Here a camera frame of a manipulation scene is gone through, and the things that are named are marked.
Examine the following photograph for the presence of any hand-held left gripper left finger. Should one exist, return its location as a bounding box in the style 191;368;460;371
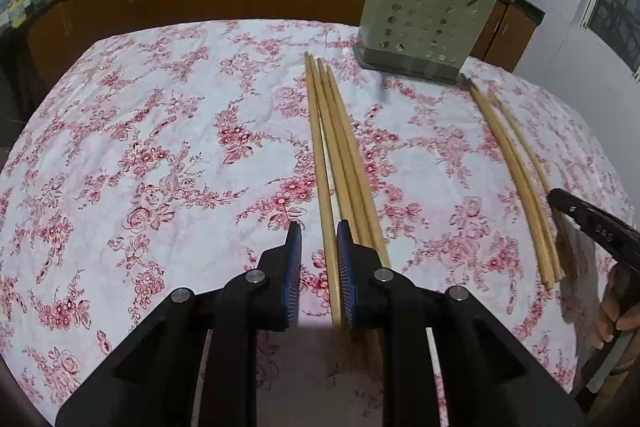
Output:
55;221;304;427

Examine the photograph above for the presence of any yellow dish soap bottle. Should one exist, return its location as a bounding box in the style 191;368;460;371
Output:
7;0;29;28

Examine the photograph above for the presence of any white red floral tablecloth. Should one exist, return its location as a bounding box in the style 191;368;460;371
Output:
0;19;636;427

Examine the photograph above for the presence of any barred window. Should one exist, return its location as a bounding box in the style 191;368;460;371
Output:
582;0;640;82

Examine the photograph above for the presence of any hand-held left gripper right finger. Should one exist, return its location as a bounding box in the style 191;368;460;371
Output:
336;220;586;427

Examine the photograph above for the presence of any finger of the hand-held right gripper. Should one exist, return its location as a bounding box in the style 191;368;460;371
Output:
547;188;640;271

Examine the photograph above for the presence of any person's right hand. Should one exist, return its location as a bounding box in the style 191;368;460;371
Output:
596;264;640;351

